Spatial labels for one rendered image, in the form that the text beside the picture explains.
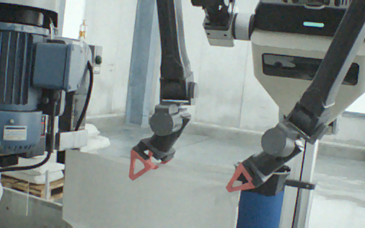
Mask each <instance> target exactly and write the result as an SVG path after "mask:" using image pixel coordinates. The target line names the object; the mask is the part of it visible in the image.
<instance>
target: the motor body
mask: <svg viewBox="0 0 365 228"><path fill-rule="evenodd" d="M48 33H49V30H48V29H45V28H42V27H37V26H35V27H33V26H29V25H22V24H12V23H6V22H0V153H1V154H21V153H24V152H29V151H31V150H33V149H34V148H35V147H36V145H37V144H38V142H39V141H40V127H41V121H44V118H42V110H40V109H38V108H37V106H38V95H41V93H42V88H41V87H34V86H33V84H32V81H31V76H32V57H33V49H34V47H36V45H37V44H38V43H46V39H45V38H46V37H48Z"/></svg>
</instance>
